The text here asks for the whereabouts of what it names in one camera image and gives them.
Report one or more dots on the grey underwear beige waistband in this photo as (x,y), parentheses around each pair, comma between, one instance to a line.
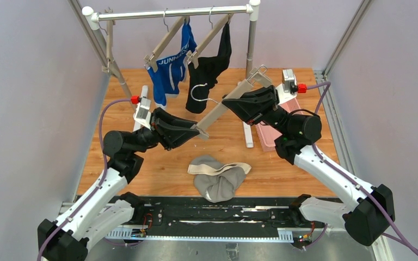
(215,181)

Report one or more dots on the black underwear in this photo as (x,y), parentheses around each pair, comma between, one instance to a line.
(204,77)

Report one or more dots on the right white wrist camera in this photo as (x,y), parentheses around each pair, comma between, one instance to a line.
(288,89)

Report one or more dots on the beige hanger of blue underwear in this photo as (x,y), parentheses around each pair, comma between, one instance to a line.
(151,60)

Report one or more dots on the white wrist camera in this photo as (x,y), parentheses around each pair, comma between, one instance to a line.
(288,89)
(142,115)

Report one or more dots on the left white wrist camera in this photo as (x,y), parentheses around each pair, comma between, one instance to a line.
(142,115)

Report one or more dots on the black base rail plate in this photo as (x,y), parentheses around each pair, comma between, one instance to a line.
(245,218)

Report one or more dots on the beige hanger of black underwear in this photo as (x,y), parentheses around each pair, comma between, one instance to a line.
(192,57)

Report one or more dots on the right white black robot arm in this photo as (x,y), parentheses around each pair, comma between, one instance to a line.
(364,211)

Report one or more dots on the blue underwear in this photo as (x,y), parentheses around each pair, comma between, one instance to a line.
(171,70)

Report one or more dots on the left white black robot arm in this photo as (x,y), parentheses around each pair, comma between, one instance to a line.
(73,234)

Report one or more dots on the beige hanger of grey underwear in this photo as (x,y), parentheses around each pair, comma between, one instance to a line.
(256,75)

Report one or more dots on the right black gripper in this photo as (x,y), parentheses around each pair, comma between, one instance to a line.
(268,105)

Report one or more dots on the white metal clothes rack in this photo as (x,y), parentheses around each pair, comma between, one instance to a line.
(93,19)

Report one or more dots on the empty beige clip hanger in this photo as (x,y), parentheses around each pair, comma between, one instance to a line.
(109,45)

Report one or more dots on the pink plastic basket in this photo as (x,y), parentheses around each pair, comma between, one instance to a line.
(297,129)

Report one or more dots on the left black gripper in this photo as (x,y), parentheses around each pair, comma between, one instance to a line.
(161,129)

